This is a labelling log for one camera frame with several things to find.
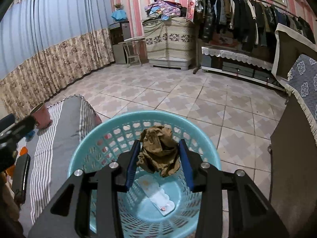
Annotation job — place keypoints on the blue lace sofa cover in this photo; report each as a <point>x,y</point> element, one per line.
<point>301,82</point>

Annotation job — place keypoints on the black phone case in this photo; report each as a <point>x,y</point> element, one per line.
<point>19,183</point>

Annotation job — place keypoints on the small folding table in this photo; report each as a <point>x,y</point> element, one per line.
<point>132,47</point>

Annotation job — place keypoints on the grey striped table cloth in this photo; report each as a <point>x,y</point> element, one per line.
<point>51,150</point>

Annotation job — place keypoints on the blue floral curtain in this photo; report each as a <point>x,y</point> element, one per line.
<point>47,45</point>

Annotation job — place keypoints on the pile of clothes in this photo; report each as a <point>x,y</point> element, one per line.
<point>164,10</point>

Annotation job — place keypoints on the light blue plastic basket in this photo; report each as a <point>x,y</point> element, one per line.
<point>139,216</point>

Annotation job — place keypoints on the brown armchair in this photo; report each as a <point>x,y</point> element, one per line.
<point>293,174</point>

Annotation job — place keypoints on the clothes rack with garments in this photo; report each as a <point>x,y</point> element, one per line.
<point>253,33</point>

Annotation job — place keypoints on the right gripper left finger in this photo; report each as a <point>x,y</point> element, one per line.
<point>87,203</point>

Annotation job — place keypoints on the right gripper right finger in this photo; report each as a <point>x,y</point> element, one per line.
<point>250,213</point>

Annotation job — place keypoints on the brown paper bag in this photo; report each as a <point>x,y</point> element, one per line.
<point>159,152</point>

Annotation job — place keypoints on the low tv stand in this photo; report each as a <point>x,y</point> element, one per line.
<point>238,65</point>

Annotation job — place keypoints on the cloth covered cabinet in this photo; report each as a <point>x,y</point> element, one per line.
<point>170,43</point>

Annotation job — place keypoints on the water dispenser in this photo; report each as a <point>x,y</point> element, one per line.
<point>119,32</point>

